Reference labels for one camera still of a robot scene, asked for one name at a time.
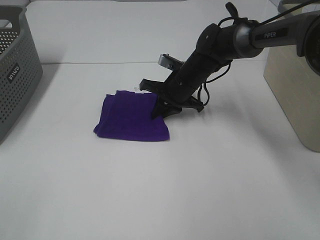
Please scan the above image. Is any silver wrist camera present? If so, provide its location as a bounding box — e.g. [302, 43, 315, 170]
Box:
[158, 54, 185, 71]

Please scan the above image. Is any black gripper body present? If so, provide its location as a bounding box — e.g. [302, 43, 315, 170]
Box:
[139, 51, 220, 112]

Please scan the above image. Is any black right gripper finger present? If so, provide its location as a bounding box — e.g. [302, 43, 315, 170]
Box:
[152, 95, 163, 113]

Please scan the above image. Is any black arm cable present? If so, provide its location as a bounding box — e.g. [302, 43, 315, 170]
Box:
[195, 1, 320, 106]

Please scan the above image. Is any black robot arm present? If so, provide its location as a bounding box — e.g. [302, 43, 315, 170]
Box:
[139, 2, 320, 118]

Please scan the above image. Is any grey perforated plastic basket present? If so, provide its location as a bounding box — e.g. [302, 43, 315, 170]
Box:
[0, 5, 43, 142]

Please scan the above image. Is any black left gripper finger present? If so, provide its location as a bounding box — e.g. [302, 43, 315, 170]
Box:
[151, 102, 182, 119]

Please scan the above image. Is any purple towel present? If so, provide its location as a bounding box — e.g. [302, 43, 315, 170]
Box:
[93, 90, 170, 142]

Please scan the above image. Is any beige plastic basket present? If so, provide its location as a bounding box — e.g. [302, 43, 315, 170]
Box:
[263, 0, 320, 153]

